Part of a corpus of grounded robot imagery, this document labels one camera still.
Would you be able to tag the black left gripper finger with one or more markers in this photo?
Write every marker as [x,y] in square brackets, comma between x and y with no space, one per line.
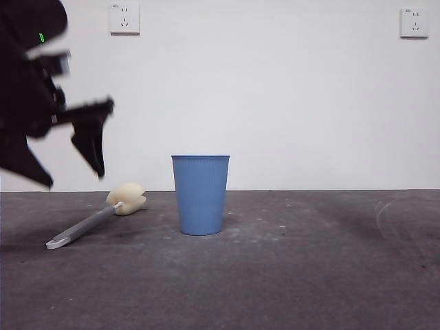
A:
[91,141]
[24,158]

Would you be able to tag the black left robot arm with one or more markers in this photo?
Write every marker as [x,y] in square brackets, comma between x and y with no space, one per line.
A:
[17,96]

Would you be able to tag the blue ribbed plastic cup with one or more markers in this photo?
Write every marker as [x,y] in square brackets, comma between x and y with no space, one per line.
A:
[201,196]

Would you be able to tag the white wall socket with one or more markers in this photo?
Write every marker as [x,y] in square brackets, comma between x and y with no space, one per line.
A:
[125,19]
[415,23]

